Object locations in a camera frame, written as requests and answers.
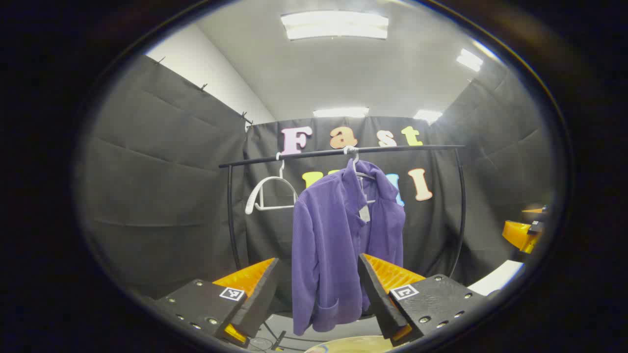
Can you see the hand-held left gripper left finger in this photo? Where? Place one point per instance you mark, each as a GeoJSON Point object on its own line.
{"type": "Point", "coordinates": [257, 299]}

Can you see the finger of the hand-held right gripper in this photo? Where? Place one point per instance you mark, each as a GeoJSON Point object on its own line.
{"type": "Point", "coordinates": [517, 235]}
{"type": "Point", "coordinates": [535, 211]}

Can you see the white plastic hanger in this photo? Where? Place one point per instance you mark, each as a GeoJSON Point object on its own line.
{"type": "Point", "coordinates": [274, 179]}
{"type": "Point", "coordinates": [354, 159]}

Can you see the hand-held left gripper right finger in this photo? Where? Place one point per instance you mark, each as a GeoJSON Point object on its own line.
{"type": "Point", "coordinates": [375, 294]}

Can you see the beige laundry hamper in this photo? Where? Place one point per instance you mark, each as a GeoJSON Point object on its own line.
{"type": "Point", "coordinates": [348, 345]}

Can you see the black backdrop cloth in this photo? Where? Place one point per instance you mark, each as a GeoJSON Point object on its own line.
{"type": "Point", "coordinates": [167, 186]}

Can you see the black clothes rack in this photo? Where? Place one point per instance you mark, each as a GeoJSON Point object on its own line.
{"type": "Point", "coordinates": [304, 155]}

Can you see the ceiling light panel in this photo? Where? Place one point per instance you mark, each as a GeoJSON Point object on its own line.
{"type": "Point", "coordinates": [333, 24]}
{"type": "Point", "coordinates": [341, 112]}
{"type": "Point", "coordinates": [428, 116]}
{"type": "Point", "coordinates": [469, 60]}

